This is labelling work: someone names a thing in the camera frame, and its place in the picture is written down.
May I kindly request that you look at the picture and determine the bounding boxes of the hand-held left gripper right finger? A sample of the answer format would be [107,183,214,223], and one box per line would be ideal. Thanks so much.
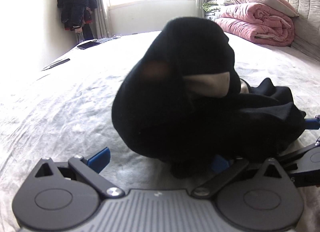
[191,154,284,197]

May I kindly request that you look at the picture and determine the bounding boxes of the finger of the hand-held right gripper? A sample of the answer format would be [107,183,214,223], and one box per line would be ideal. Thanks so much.
[304,115,320,130]

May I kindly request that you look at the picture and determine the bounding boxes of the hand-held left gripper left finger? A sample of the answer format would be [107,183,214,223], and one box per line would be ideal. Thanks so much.
[34,147,125,199]

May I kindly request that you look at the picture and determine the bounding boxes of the beige black-sleeved bear sweatshirt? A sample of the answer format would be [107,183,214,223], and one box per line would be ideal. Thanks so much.
[112,17,307,179]

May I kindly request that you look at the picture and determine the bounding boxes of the bed with grey sheet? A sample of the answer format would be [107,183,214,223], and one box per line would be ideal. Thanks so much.
[0,30,320,232]

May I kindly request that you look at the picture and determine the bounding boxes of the dark flat phone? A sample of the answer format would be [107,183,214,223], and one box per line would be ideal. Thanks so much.
[41,58,71,71]

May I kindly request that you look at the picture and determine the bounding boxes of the folded pink quilt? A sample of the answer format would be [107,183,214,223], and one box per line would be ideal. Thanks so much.
[215,3,295,47]

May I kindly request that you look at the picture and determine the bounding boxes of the dark tablet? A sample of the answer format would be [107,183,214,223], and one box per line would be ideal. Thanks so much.
[77,41,100,50]

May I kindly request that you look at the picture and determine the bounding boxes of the grey quilted headboard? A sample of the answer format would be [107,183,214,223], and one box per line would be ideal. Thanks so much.
[257,0,320,56]

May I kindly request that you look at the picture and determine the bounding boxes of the pink grey pillow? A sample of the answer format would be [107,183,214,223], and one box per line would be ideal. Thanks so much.
[226,0,299,18]

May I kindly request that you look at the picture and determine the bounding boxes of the pale floral pillow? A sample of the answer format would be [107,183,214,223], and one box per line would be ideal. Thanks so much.
[207,0,236,6]

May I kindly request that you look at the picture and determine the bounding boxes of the green patterned cloth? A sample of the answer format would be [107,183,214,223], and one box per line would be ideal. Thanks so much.
[202,2,222,13]

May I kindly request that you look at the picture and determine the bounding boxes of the white charging cables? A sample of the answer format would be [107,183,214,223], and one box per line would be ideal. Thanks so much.
[92,35,123,44]

